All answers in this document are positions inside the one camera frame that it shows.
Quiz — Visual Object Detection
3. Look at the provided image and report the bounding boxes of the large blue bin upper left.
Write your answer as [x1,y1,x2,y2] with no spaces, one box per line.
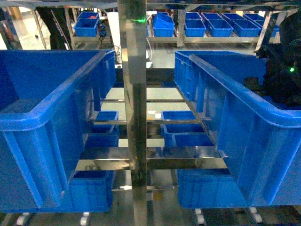
[0,50,116,212]

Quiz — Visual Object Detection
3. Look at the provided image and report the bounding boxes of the large blue bin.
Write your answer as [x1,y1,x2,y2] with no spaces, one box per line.
[0,50,116,212]
[174,51,301,206]

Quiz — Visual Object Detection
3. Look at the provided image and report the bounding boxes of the large blue bin upper right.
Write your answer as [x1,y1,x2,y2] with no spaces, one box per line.
[174,51,301,206]

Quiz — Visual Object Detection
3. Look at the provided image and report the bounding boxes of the steel rack vertical post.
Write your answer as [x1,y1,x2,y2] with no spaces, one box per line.
[118,0,147,226]

